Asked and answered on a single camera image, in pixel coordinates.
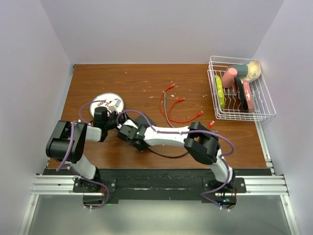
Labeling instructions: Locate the black network switch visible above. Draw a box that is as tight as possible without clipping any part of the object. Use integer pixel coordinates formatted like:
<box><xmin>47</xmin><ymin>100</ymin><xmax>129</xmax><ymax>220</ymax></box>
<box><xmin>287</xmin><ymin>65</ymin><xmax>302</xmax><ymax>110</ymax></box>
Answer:
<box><xmin>134</xmin><ymin>116</ymin><xmax>156</xmax><ymax>126</ymax></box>

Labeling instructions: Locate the white round patterned plate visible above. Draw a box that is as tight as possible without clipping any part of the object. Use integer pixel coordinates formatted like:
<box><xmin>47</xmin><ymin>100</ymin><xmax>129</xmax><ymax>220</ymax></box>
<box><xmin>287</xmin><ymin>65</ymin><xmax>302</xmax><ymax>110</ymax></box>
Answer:
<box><xmin>89</xmin><ymin>93</ymin><xmax>125</xmax><ymax>117</ymax></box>

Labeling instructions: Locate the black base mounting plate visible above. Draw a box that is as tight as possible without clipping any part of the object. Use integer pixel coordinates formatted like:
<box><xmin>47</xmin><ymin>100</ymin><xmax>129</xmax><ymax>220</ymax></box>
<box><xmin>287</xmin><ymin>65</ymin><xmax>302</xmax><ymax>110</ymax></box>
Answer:
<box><xmin>73</xmin><ymin>168</ymin><xmax>247</xmax><ymax>204</ymax></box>

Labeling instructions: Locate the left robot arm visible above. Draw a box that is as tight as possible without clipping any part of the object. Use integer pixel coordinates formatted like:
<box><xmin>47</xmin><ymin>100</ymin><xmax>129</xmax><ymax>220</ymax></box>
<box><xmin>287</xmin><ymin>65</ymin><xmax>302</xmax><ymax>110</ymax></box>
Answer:
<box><xmin>45</xmin><ymin>107</ymin><xmax>119</xmax><ymax>192</ymax></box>

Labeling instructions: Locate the aluminium frame rail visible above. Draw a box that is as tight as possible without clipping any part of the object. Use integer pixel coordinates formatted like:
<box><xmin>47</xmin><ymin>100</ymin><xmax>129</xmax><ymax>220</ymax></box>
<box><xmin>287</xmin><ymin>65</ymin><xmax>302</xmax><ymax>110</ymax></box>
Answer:
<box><xmin>31</xmin><ymin>168</ymin><xmax>300</xmax><ymax>235</ymax></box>

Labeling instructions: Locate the pink plate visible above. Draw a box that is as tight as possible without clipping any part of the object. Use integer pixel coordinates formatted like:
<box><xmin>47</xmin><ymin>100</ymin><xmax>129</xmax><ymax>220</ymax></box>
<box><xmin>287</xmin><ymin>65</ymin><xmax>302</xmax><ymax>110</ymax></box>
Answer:
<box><xmin>243</xmin><ymin>79</ymin><xmax>255</xmax><ymax>113</ymax></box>

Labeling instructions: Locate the white wire dish rack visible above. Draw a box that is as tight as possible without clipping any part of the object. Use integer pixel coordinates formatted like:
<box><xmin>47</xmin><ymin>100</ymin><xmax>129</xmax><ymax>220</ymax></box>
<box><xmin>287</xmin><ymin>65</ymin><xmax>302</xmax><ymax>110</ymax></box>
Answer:
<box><xmin>207</xmin><ymin>55</ymin><xmax>276</xmax><ymax>121</ymax></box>

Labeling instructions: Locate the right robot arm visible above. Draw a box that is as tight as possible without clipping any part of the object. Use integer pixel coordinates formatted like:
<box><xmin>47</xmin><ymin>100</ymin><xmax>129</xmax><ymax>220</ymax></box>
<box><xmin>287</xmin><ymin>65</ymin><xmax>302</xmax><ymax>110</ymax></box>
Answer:
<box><xmin>117</xmin><ymin>120</ymin><xmax>235</xmax><ymax>192</ymax></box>

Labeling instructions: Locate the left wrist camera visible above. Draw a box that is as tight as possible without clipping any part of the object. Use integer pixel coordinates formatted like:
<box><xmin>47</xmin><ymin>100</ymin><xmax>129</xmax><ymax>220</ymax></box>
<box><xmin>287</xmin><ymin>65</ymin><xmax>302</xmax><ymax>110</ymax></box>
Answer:
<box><xmin>108</xmin><ymin>104</ymin><xmax>118</xmax><ymax>113</ymax></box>

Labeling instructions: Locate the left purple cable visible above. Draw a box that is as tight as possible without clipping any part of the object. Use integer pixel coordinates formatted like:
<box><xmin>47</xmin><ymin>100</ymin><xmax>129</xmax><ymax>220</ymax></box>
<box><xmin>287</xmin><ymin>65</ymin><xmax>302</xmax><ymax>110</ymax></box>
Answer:
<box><xmin>55</xmin><ymin>100</ymin><xmax>111</xmax><ymax>210</ymax></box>

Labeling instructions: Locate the dark green cup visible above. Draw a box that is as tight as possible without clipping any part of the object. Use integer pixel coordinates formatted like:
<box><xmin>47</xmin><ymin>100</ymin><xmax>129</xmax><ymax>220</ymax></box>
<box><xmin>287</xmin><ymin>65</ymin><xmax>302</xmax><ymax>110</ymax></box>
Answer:
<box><xmin>228</xmin><ymin>64</ymin><xmax>248</xmax><ymax>78</ymax></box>

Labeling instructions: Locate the yellow-green plate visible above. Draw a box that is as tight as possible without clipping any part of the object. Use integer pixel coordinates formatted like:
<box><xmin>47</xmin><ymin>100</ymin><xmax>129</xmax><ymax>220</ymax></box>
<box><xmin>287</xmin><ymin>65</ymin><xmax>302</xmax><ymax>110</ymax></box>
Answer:
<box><xmin>215</xmin><ymin>75</ymin><xmax>225</xmax><ymax>109</ymax></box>

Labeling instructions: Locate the pink cup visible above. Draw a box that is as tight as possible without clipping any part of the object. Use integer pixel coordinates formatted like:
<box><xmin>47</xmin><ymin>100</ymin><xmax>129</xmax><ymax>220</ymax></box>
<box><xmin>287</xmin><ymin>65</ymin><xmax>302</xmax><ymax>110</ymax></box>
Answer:
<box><xmin>221</xmin><ymin>68</ymin><xmax>238</xmax><ymax>89</ymax></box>

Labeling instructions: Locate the beige bowl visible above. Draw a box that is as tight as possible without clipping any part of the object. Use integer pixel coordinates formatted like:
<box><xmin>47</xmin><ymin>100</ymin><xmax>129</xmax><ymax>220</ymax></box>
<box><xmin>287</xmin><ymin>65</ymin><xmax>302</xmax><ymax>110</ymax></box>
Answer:
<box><xmin>246</xmin><ymin>60</ymin><xmax>261</xmax><ymax>82</ymax></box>

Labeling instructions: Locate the black cable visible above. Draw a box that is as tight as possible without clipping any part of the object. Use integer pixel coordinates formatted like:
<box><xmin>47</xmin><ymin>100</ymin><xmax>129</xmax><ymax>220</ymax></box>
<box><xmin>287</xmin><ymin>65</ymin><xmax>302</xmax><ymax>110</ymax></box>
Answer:
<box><xmin>146</xmin><ymin>148</ymin><xmax>189</xmax><ymax>160</ymax></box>

